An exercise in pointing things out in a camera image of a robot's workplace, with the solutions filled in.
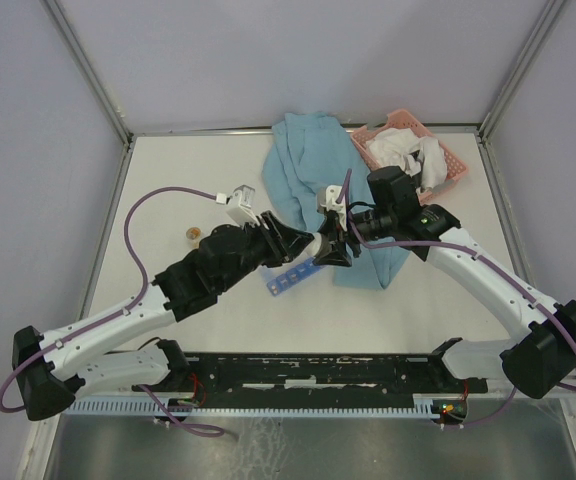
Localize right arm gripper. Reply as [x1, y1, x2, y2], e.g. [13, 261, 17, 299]
[312, 206, 395, 268]

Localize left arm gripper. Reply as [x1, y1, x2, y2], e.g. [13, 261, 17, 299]
[218, 211, 315, 293]

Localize white cap pill bottle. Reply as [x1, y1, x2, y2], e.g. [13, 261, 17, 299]
[306, 234, 330, 258]

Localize white bottle cap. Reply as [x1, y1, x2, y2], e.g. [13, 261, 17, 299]
[306, 238, 321, 257]

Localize blue weekly pill organizer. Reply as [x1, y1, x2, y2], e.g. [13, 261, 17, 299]
[266, 258, 323, 297]

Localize amber pill bottle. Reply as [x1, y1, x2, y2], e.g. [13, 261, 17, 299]
[186, 227, 202, 249]

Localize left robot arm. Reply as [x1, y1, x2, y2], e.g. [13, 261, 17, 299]
[12, 212, 321, 421]

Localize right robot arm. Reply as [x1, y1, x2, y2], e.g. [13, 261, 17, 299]
[313, 167, 576, 399]

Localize light blue cloth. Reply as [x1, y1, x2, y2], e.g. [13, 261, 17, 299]
[260, 111, 414, 291]

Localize white crumpled cloth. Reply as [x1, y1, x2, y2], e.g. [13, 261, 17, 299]
[366, 128, 448, 193]

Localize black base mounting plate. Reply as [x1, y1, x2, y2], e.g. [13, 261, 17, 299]
[165, 352, 489, 401]

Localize pink perforated plastic basket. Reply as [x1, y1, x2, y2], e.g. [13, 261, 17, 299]
[351, 109, 469, 204]

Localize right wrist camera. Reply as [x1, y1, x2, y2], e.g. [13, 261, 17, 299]
[316, 185, 348, 224]

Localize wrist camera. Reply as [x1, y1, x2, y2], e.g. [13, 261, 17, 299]
[226, 185, 259, 227]
[316, 185, 348, 224]

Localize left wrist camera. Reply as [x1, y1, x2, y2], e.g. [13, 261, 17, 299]
[226, 185, 259, 227]

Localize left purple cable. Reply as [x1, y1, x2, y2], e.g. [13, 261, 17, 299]
[0, 186, 227, 439]

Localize white cable duct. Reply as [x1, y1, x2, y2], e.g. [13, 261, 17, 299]
[64, 395, 439, 420]

